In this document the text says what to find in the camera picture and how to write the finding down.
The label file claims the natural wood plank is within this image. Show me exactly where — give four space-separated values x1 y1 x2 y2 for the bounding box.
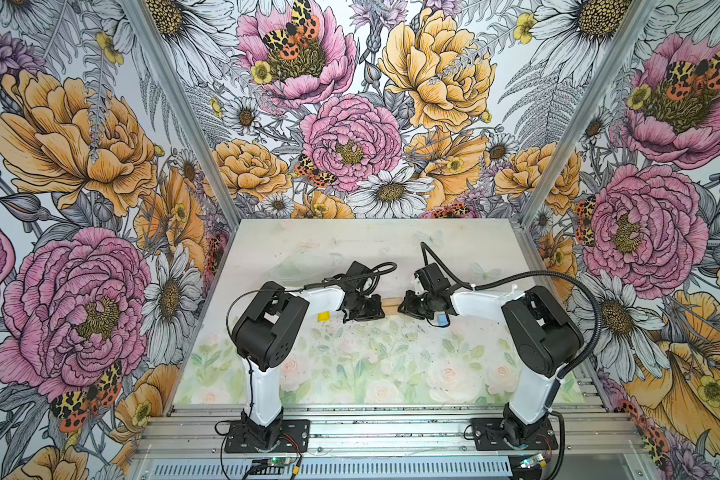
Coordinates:
381 297 404 317

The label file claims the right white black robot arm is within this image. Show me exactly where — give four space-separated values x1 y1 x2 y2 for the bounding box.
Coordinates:
398 264 584 449

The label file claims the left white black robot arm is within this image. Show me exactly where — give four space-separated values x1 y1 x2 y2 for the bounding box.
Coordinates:
227 261 397 451

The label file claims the left green circuit board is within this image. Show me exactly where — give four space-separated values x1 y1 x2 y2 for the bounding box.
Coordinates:
249 456 303 476

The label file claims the green circuit board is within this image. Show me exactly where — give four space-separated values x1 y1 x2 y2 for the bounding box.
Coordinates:
518 454 547 469
249 456 303 476

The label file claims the right green circuit board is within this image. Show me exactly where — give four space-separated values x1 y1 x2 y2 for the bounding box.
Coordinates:
518 454 547 469

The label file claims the aluminium mounting rail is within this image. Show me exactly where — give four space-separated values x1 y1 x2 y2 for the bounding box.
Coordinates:
134 405 643 459

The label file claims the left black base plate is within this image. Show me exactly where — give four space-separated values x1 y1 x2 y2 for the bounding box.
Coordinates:
222 420 310 454

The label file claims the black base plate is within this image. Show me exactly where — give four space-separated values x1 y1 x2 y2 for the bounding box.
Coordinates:
222 420 310 454
470 417 559 451

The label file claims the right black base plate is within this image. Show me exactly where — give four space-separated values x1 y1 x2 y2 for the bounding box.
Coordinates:
470 417 559 451

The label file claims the right black corrugated cable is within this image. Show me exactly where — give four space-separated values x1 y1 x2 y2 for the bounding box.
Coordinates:
419 241 604 480

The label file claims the white vented cable duct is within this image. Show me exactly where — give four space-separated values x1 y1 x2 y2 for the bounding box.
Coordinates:
146 458 514 480

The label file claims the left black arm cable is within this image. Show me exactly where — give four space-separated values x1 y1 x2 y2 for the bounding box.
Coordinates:
214 261 398 480

